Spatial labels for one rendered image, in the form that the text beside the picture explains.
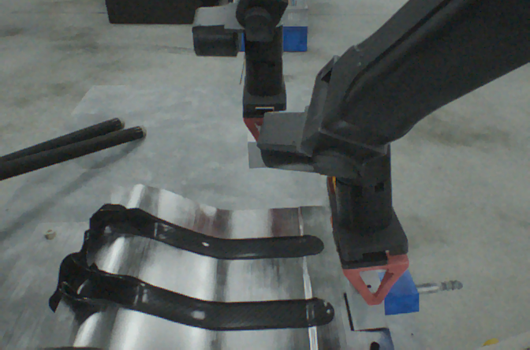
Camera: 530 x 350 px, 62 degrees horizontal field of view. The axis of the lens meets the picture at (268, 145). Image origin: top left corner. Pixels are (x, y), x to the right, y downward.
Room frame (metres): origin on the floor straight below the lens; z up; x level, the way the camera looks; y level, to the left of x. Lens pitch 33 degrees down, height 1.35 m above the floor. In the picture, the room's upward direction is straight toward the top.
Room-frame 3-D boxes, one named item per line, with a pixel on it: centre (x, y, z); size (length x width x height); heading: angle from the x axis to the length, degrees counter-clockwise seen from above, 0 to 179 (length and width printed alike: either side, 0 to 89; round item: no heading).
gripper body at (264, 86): (0.62, 0.01, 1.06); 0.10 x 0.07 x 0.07; 1
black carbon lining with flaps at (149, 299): (0.38, 0.10, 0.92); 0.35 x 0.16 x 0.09; 91
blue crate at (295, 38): (3.62, -0.01, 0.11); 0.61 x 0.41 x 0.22; 89
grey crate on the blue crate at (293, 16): (3.62, -0.01, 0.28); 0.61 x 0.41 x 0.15; 89
